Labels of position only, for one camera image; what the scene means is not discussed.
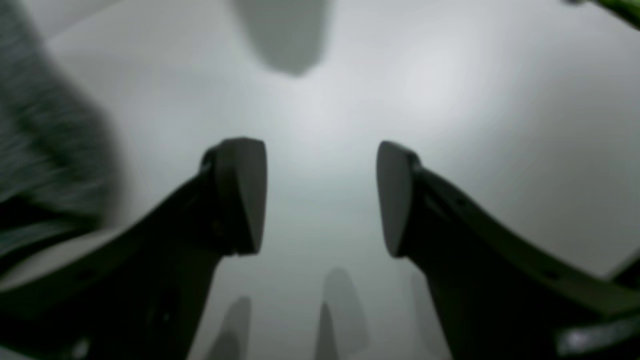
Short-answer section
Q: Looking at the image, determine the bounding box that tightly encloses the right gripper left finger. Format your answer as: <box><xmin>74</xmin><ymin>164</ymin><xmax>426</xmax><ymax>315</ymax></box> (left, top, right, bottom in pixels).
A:
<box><xmin>1</xmin><ymin>137</ymin><xmax>268</xmax><ymax>360</ymax></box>

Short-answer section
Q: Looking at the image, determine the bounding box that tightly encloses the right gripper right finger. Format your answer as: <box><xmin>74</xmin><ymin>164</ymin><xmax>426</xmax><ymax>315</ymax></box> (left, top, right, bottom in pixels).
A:
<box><xmin>375</xmin><ymin>141</ymin><xmax>640</xmax><ymax>360</ymax></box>

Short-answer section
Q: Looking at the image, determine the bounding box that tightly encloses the dark grey t-shirt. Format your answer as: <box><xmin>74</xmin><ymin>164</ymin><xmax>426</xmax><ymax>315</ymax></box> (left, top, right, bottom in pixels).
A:
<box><xmin>0</xmin><ymin>0</ymin><xmax>118</xmax><ymax>271</ymax></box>

